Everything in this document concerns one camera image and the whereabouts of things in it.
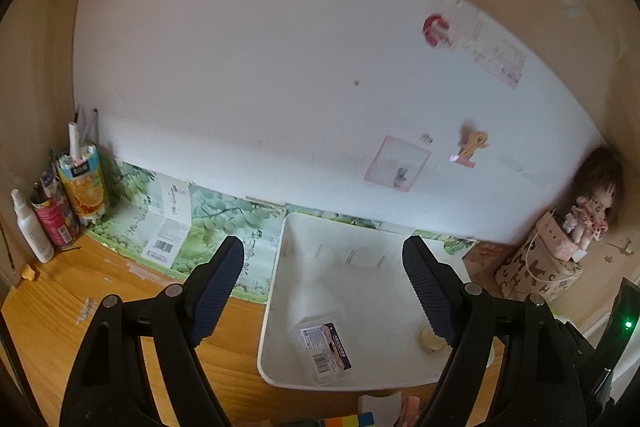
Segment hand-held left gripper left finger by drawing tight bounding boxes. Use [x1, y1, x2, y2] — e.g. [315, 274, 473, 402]
[59, 234, 246, 427]

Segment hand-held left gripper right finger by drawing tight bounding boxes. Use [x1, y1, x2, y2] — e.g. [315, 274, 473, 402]
[402, 234, 583, 427]

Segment white plastic bin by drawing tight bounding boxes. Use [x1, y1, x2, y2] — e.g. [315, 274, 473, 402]
[257, 212, 496, 393]

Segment pink round case clear packaging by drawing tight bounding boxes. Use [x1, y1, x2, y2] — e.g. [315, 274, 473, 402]
[399, 399, 422, 427]

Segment white card box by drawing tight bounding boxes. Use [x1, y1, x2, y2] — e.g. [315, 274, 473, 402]
[360, 394, 402, 419]

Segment colourful puzzle cube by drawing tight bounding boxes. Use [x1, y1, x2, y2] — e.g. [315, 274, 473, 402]
[320, 412, 376, 427]

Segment round beige disc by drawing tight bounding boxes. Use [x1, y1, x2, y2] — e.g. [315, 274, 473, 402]
[419, 324, 448, 354]

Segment brown cardboard with red drawing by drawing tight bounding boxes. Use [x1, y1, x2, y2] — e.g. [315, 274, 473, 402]
[462, 242, 518, 295]

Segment green grape print cardboard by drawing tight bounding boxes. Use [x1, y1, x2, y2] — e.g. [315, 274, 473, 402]
[82, 157, 481, 303]

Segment letter print bag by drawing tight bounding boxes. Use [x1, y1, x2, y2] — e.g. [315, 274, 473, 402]
[495, 227, 583, 303]

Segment small clear labelled plastic box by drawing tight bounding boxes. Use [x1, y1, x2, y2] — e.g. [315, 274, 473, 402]
[292, 316, 353, 385]

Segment pink box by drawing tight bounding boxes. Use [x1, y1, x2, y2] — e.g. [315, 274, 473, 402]
[535, 209, 586, 263]

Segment brown-haired doll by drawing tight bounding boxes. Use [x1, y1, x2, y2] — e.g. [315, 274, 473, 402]
[570, 147, 626, 253]

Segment orange juice carton holder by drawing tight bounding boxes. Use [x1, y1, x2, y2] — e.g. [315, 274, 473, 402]
[55, 144, 111, 224]

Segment pink can holder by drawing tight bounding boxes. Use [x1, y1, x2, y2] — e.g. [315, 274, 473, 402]
[31, 179, 81, 250]

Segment white spray bottle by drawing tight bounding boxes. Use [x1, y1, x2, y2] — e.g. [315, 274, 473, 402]
[11, 189, 55, 264]

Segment pink-framed wall sticker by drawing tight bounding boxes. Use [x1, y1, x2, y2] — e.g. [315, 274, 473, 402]
[364, 136, 432, 192]

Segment yellow pony wall sticker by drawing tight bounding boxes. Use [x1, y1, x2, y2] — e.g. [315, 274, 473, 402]
[450, 129, 490, 168]

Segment translucent paper wall label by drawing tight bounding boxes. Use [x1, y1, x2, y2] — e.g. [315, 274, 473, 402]
[460, 7, 528, 90]

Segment red wall sticker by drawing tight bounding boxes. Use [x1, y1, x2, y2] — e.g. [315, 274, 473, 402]
[422, 13, 453, 50]

